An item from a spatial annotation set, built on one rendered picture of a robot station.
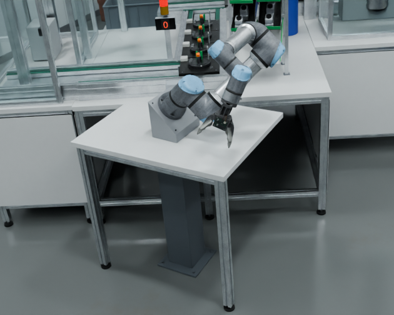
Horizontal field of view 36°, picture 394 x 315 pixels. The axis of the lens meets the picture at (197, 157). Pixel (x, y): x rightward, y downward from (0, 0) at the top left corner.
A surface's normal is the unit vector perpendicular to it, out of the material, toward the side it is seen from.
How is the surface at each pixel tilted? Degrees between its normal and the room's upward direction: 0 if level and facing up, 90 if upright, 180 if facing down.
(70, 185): 90
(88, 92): 90
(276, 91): 0
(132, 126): 0
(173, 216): 90
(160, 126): 90
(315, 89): 0
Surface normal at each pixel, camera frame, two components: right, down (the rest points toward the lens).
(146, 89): -0.04, 0.51
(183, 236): -0.49, 0.47
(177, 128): 0.54, -0.46
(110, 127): -0.07, -0.86
